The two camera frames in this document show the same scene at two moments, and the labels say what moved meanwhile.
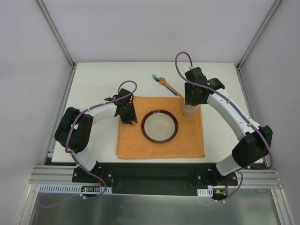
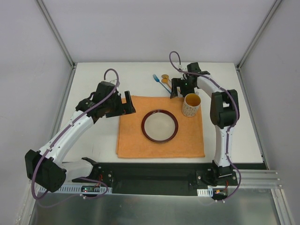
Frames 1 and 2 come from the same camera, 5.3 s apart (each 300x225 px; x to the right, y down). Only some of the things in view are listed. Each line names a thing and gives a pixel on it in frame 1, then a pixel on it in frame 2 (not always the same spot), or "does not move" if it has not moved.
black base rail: [158, 178] does not move
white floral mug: [189, 110] does not move
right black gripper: [191, 100] to [179, 86]
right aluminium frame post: [273, 10] does not move
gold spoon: [162, 80] to [165, 76]
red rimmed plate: [159, 125] does not move
